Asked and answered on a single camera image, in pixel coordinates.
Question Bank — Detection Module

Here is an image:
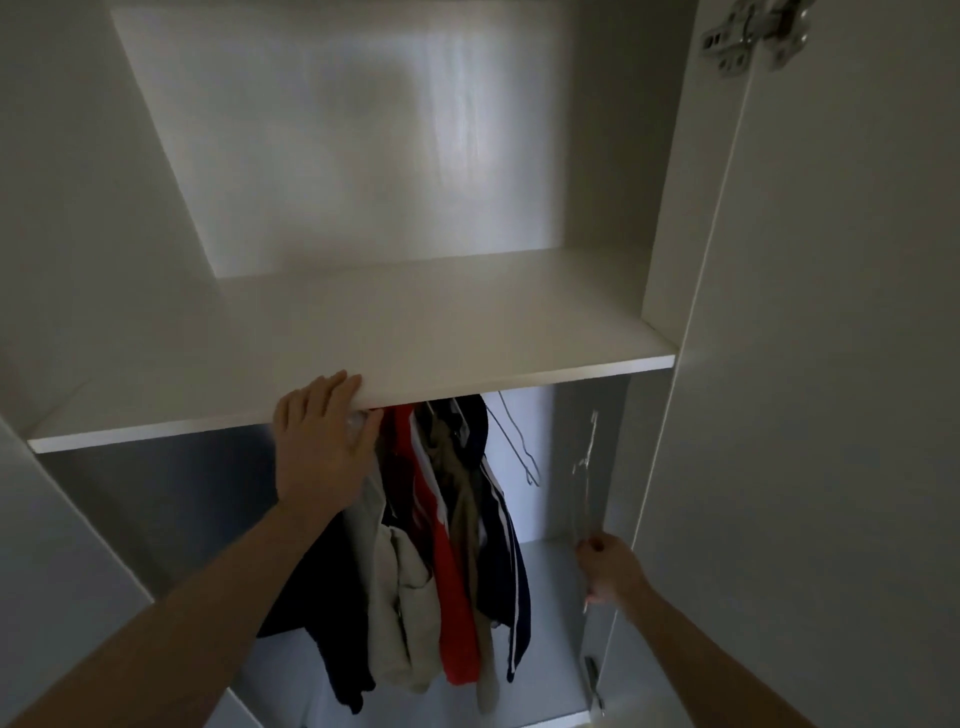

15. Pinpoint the person's right hand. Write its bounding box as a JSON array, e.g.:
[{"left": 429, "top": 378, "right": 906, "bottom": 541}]
[{"left": 574, "top": 531, "right": 654, "bottom": 607}]

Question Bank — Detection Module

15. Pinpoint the person's left hand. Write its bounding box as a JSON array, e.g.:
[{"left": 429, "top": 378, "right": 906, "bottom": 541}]
[{"left": 271, "top": 369, "right": 386, "bottom": 520}]

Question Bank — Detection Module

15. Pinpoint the person's right forearm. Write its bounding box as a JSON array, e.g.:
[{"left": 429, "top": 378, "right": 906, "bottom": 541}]
[{"left": 619, "top": 583, "right": 817, "bottom": 728}]

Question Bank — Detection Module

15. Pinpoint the person's left forearm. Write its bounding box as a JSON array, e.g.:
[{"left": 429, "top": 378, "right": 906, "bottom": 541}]
[{"left": 6, "top": 501, "right": 348, "bottom": 728}]

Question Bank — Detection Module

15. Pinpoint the thin wire clothes hanger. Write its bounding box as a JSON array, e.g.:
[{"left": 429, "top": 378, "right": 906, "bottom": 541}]
[
  {"left": 570, "top": 409, "right": 603, "bottom": 616},
  {"left": 484, "top": 390, "right": 542, "bottom": 488}
]

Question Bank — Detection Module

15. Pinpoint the navy white-striped jacket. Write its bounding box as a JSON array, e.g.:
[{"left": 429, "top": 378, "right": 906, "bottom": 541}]
[{"left": 448, "top": 393, "right": 533, "bottom": 684}]

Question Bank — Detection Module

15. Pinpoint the red garment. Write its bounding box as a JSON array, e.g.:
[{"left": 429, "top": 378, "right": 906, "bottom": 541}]
[{"left": 384, "top": 405, "right": 483, "bottom": 687}]

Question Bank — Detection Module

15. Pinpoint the beige garment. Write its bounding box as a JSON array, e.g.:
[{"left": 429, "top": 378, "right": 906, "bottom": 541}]
[{"left": 343, "top": 450, "right": 445, "bottom": 696}]

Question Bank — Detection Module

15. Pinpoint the dark navy garment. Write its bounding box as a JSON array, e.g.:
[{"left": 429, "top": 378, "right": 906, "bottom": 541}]
[{"left": 256, "top": 506, "right": 378, "bottom": 715}]

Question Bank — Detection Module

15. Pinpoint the metal door hinge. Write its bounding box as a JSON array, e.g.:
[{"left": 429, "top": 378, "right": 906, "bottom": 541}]
[{"left": 700, "top": 0, "right": 816, "bottom": 78}]

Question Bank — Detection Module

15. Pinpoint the white wardrobe shelf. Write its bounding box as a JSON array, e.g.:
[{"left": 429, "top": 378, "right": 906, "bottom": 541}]
[{"left": 27, "top": 243, "right": 678, "bottom": 456}]

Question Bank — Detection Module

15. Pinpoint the white wardrobe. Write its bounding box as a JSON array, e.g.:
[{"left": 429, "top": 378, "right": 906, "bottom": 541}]
[{"left": 0, "top": 0, "right": 755, "bottom": 728}]

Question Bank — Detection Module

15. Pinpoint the khaki garment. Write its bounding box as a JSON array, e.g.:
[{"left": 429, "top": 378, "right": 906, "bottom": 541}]
[{"left": 418, "top": 408, "right": 502, "bottom": 715}]

